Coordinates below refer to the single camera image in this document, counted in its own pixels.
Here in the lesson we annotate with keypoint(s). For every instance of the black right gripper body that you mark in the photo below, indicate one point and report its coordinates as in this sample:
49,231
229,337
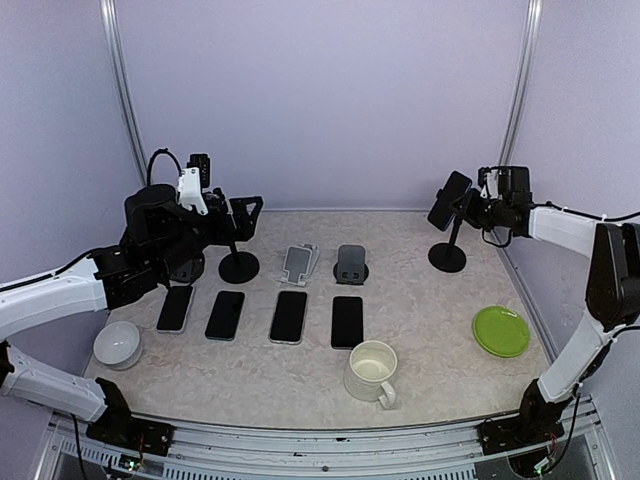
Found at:
485,215

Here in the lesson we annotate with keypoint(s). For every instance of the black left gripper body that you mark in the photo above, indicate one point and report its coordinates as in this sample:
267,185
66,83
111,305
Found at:
222,233

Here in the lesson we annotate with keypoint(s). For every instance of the black round-base phone stand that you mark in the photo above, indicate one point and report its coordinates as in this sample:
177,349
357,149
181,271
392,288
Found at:
237,267

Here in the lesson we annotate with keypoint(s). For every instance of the silver folding phone stand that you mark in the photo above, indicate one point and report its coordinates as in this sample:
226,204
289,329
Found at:
299,263

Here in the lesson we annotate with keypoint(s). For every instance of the blue-edged phone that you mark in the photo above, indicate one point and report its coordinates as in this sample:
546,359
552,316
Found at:
441,213

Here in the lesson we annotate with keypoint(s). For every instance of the black gooseneck phone stand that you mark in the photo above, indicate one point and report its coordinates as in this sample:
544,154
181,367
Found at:
448,257

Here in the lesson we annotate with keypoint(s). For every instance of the phone with purple edge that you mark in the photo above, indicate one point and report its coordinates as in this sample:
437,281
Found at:
347,329

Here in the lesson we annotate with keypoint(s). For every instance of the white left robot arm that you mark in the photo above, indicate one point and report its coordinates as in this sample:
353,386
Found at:
164,231

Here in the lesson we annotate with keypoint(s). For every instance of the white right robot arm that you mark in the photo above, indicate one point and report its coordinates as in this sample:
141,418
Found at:
612,286

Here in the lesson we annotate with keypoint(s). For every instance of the small dark folding stand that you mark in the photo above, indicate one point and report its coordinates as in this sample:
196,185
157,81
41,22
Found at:
188,273

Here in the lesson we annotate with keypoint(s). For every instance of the green plate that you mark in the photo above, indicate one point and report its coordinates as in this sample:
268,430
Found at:
501,332

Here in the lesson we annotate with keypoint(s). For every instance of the white ceramic bowl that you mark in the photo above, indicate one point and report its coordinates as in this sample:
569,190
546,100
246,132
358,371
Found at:
118,346

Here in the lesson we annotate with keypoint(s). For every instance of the white ribbed mug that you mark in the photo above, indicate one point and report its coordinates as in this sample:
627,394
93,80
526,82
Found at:
370,370

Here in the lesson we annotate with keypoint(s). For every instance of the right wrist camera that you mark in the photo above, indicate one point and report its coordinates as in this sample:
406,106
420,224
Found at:
503,182

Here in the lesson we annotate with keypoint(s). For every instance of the right aluminium frame post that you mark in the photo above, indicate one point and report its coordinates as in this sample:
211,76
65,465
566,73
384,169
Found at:
525,66

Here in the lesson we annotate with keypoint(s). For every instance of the aluminium frame post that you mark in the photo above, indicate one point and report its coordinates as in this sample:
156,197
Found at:
525,66
108,11

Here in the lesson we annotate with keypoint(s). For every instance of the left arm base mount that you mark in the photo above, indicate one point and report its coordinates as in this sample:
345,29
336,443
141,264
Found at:
132,433

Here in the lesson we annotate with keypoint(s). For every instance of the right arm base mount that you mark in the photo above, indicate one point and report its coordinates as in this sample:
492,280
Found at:
509,433

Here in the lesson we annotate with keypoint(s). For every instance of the left aluminium frame post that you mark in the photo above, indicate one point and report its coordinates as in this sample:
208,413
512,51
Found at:
108,11

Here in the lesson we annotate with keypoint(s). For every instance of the front aluminium rail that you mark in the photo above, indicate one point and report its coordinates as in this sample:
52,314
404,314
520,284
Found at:
450,450

